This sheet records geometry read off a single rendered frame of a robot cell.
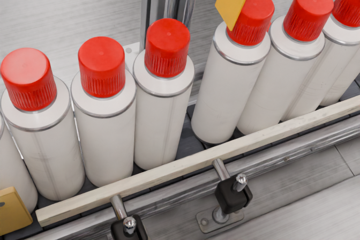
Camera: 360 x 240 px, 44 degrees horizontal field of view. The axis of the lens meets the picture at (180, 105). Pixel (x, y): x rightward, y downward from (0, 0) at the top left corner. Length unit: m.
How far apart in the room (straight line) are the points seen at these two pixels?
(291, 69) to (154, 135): 0.14
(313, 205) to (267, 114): 0.12
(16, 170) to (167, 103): 0.14
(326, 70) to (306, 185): 0.18
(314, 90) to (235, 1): 0.17
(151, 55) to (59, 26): 0.36
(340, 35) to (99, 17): 0.38
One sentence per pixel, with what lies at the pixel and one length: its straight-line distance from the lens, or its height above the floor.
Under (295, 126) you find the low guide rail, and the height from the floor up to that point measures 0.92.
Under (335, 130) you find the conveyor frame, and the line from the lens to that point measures 0.58.
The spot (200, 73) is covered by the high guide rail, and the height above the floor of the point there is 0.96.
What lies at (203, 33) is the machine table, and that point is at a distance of 0.68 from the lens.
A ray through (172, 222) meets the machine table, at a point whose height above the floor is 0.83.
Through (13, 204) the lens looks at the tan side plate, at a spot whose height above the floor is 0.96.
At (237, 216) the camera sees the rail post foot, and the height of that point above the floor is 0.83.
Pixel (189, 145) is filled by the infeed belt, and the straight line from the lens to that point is 0.52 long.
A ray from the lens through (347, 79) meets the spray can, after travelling 0.54.
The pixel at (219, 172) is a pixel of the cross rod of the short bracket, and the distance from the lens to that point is 0.47.
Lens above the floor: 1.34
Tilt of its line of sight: 58 degrees down
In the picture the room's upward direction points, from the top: 12 degrees clockwise
